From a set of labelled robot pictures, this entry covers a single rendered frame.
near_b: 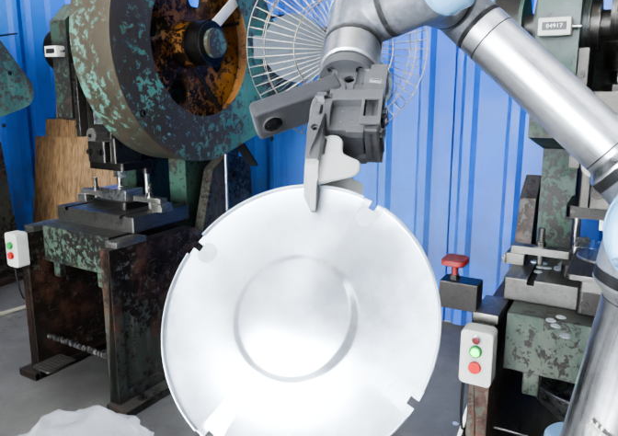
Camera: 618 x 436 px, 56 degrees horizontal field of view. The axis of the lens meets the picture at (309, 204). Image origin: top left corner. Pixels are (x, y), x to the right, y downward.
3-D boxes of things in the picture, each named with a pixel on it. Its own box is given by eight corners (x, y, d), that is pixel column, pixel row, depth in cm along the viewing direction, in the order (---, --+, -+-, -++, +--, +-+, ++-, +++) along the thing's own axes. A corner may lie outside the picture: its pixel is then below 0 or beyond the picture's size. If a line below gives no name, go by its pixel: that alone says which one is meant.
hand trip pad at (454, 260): (462, 292, 142) (463, 262, 141) (438, 288, 145) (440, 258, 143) (469, 283, 148) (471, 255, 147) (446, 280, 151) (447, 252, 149)
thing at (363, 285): (500, 275, 55) (500, 272, 54) (324, 549, 49) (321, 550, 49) (274, 145, 67) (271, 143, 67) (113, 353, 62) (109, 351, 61)
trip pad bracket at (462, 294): (474, 357, 144) (478, 281, 140) (436, 348, 149) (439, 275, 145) (479, 348, 149) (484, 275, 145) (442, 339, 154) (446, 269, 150)
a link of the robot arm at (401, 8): (474, -46, 76) (400, -12, 82) (448, -65, 66) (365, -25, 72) (490, 12, 76) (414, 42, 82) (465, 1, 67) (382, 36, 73)
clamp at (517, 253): (567, 271, 151) (571, 234, 149) (501, 262, 159) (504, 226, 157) (570, 266, 157) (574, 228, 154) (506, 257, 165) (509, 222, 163)
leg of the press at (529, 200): (477, 561, 147) (500, 215, 129) (433, 544, 152) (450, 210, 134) (534, 395, 225) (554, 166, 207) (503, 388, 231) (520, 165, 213)
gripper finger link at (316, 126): (316, 150, 61) (327, 91, 66) (303, 149, 61) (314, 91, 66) (322, 177, 64) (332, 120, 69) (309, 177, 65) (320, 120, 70)
